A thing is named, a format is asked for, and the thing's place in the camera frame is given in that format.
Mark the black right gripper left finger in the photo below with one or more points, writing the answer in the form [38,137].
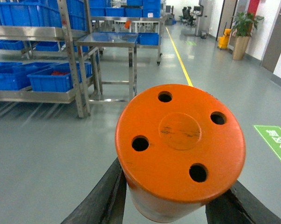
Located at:
[105,203]

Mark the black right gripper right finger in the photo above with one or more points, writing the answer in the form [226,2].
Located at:
[239,206]

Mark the orange cylinder cap 4680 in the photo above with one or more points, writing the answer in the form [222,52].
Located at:
[179,148]

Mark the blue bin with red parts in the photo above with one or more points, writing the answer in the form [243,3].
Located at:
[54,78]

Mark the stainless steel flow rack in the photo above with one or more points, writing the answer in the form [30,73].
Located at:
[35,34]

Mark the stainless steel table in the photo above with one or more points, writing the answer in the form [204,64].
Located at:
[114,58]

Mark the yellow mop bucket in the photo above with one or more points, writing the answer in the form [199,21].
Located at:
[224,39]

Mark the potted plant in tan planter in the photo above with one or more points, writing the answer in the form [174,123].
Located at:
[243,24]

